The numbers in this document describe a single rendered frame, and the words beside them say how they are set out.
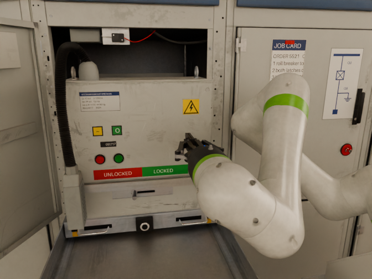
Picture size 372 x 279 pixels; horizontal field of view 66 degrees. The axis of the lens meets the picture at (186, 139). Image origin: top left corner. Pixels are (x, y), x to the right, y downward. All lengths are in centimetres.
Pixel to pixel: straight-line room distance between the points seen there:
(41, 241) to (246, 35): 118
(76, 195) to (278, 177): 58
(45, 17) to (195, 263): 96
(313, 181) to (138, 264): 62
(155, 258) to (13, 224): 51
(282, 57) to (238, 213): 89
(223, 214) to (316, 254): 128
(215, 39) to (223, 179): 79
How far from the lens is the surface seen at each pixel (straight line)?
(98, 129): 96
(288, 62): 129
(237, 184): 48
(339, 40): 141
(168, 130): 97
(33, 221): 126
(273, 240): 55
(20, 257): 146
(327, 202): 107
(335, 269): 105
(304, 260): 172
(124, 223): 108
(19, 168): 116
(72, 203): 94
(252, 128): 91
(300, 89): 83
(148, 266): 97
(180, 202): 107
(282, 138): 69
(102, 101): 94
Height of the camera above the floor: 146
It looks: 16 degrees down
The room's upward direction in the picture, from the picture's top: straight up
